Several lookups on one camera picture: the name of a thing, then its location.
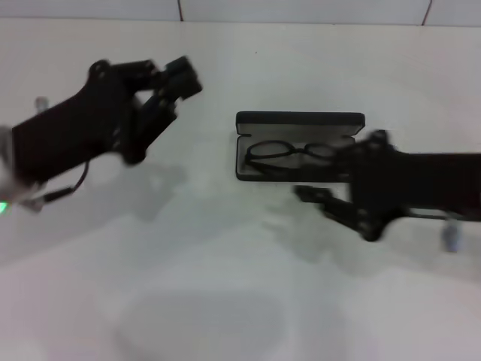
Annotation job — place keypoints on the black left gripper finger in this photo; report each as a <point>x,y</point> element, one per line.
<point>178,65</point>
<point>188,86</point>

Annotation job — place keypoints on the black glasses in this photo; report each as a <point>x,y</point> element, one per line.
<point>265,165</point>

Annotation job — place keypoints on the black glasses case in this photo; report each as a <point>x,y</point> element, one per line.
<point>300,120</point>

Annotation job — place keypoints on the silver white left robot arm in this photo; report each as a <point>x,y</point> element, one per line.
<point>7,161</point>

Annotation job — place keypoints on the silver left wrist connector stud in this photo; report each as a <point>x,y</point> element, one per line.
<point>41,104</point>

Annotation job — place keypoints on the silver wrist connector stud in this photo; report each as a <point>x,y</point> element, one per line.
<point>451,235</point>
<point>41,104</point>

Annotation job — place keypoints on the silver right wrist connector stud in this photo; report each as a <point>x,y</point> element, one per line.
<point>451,235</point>

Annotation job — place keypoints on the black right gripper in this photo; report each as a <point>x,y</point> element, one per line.
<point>413,180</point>

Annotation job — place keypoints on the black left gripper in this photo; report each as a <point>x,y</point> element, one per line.
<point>75,131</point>

